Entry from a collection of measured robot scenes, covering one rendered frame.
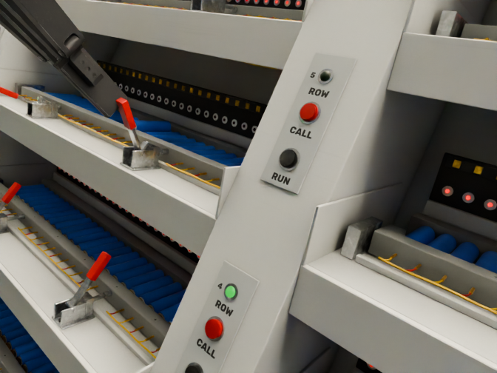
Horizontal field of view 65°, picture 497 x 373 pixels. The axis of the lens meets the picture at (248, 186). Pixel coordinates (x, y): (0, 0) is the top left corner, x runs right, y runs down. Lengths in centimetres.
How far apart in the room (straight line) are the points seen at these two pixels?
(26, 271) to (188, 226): 30
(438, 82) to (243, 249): 20
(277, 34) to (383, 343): 29
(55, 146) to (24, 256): 17
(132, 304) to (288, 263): 26
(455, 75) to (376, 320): 19
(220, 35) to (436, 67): 23
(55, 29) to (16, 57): 50
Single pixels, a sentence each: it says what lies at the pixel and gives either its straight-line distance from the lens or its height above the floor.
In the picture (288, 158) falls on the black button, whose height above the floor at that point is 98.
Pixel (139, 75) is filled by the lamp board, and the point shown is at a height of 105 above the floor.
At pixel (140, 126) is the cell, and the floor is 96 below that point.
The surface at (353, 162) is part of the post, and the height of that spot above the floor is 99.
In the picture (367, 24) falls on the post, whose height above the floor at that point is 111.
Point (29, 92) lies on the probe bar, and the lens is 84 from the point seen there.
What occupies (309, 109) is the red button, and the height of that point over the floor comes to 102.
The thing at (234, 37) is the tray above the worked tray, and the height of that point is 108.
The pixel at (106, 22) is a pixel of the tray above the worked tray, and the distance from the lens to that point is 64.
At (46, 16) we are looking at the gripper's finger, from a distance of 39.
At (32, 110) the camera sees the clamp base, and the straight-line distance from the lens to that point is 70.
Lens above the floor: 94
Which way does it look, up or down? level
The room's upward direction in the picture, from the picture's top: 24 degrees clockwise
